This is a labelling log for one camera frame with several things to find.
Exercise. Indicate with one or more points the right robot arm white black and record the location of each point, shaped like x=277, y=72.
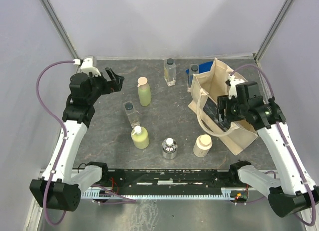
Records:
x=295, y=190

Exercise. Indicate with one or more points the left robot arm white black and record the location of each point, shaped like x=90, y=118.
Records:
x=58, y=188

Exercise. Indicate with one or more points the clear square bottle back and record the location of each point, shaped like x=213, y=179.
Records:
x=170, y=72

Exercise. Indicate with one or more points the small circuit board red led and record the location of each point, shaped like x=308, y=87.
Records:
x=241, y=197

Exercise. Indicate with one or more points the beige canvas tote bag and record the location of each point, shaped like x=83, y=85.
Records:
x=205, y=89

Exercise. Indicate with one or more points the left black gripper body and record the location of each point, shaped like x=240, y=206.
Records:
x=99, y=86

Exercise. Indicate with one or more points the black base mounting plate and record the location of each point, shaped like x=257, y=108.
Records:
x=170, y=181

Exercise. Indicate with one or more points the yellow green pump bottle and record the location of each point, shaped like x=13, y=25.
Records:
x=139, y=136

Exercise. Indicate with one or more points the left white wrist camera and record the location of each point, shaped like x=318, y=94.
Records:
x=87, y=65

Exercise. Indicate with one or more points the silver round bottle white cap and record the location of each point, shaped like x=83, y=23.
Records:
x=169, y=148

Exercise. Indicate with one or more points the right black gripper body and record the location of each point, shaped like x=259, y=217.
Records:
x=236, y=110

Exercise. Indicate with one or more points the left aluminium frame post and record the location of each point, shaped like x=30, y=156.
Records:
x=49, y=9

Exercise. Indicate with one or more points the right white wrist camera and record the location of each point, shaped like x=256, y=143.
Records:
x=232, y=82

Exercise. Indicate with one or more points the blue cloth behind bag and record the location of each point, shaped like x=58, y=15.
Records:
x=205, y=67

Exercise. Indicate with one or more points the right aluminium frame post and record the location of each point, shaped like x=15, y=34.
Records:
x=273, y=29

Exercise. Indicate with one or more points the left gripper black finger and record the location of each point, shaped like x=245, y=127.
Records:
x=112, y=75
x=116, y=84

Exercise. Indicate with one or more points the clear square bottle dark cap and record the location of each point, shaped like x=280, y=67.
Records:
x=132, y=114

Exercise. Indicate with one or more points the light blue cable duct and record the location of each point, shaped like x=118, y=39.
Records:
x=96, y=193

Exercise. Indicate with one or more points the beige jar wide lid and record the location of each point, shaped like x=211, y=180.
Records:
x=202, y=146

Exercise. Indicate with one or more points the aluminium frame post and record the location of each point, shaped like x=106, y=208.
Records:
x=49, y=9
x=273, y=29

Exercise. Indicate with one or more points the green bottle beige flip cap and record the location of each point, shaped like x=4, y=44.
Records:
x=144, y=91

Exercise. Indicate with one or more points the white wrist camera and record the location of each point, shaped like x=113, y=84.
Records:
x=87, y=65
x=232, y=82

